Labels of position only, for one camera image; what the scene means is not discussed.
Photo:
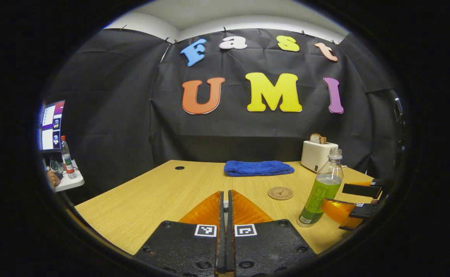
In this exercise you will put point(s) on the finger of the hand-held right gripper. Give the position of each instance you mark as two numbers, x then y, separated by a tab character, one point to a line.
363	191
365	211

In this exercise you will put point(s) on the brown toast slice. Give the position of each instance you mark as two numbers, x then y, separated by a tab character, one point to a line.
323	140

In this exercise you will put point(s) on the red cap plastic bottle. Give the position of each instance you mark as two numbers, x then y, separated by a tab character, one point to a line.
68	161

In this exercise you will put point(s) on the blue towel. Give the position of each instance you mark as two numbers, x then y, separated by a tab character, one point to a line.
257	168

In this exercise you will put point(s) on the round wooden coaster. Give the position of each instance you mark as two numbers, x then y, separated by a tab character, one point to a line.
280	193

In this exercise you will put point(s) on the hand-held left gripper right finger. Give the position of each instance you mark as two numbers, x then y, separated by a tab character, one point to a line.
271	246

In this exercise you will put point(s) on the computer monitor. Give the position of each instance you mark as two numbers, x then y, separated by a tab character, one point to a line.
52	125

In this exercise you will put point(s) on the white teacup lid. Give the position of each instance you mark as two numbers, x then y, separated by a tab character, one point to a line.
226	206

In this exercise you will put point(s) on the white bread slice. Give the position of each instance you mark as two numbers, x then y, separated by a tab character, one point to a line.
315	138

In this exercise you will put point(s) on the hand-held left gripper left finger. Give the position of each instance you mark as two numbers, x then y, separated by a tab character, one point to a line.
182	246

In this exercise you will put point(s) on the white toaster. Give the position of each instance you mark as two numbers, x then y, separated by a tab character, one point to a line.
317	156

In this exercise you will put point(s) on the white side table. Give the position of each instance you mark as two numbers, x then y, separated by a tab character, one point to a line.
69	184

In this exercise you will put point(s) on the green label water bottle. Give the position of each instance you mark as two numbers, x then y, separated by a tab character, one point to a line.
321	192

